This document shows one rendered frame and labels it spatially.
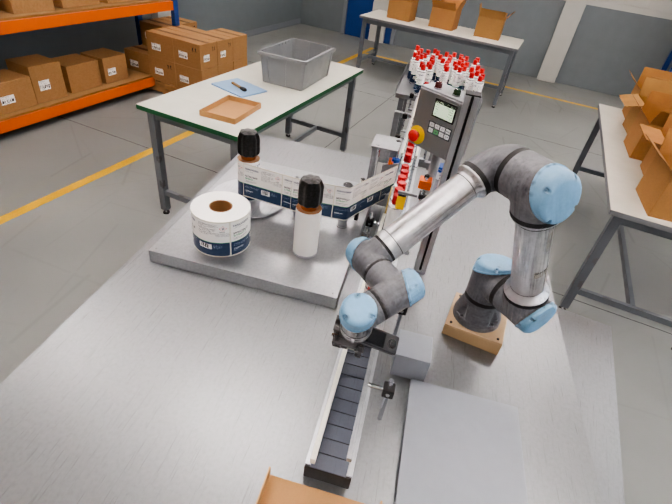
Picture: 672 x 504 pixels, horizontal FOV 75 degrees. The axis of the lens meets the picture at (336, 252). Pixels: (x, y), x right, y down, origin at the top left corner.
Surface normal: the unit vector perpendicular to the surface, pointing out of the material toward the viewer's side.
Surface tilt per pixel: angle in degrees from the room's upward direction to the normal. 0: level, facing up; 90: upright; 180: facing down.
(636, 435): 0
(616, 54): 90
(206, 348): 0
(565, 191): 80
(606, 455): 0
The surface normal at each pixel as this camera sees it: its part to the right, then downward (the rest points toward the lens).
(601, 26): -0.42, 0.51
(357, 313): -0.01, -0.40
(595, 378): 0.12, -0.79
